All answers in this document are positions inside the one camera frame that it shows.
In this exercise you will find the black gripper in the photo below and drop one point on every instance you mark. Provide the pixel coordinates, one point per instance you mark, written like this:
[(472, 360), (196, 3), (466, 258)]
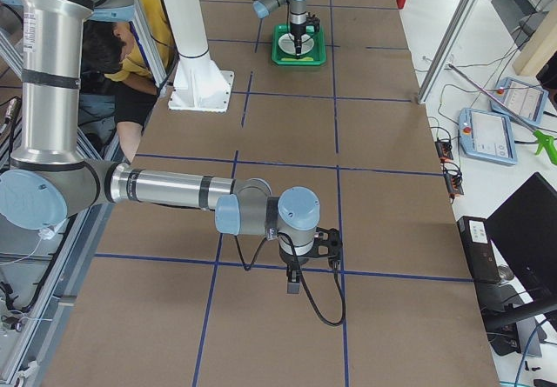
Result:
[(298, 30), (292, 258)]

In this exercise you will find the yellow plastic spoon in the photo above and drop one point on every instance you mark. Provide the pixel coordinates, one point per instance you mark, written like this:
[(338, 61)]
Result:
[(297, 60)]

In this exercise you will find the white round plate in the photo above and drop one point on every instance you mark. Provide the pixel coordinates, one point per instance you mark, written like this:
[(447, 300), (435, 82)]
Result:
[(287, 44)]

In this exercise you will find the green plastic tray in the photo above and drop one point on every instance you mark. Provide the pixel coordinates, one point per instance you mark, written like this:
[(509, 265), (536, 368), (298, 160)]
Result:
[(318, 52)]

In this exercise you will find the person in yellow shirt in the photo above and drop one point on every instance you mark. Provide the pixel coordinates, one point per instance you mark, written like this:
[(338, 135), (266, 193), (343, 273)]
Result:
[(112, 49)]

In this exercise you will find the black box with label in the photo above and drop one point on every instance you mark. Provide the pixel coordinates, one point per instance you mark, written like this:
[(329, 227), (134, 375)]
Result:
[(478, 248)]

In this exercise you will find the blue teach pendant near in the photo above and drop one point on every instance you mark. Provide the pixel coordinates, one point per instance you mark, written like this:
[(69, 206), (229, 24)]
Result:
[(488, 136)]

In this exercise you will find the blue teach pendant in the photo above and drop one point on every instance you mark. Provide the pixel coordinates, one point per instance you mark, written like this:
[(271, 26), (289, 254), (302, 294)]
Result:
[(488, 136), (523, 99)]

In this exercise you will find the blue teach pendant far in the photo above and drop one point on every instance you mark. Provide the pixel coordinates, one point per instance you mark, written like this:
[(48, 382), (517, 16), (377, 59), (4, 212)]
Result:
[(523, 99)]

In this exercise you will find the black laptop computer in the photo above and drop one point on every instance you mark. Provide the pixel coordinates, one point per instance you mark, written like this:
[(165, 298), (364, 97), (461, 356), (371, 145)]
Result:
[(523, 230)]

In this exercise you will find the wooden plank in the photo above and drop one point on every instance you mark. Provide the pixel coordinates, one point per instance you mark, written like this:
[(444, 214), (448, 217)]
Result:
[(539, 49)]

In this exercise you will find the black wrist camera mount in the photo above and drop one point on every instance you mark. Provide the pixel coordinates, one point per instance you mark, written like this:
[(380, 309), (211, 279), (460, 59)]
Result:
[(312, 23), (328, 244)]

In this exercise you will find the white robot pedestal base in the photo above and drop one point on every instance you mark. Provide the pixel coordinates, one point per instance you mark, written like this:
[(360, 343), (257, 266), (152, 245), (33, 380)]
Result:
[(198, 84)]

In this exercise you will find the black cable connector block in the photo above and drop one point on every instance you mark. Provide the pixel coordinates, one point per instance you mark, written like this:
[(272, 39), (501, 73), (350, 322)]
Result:
[(443, 143), (453, 179)]

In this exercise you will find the grey aluminium frame post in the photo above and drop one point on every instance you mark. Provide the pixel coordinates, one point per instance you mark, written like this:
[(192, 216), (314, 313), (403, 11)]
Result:
[(460, 17)]

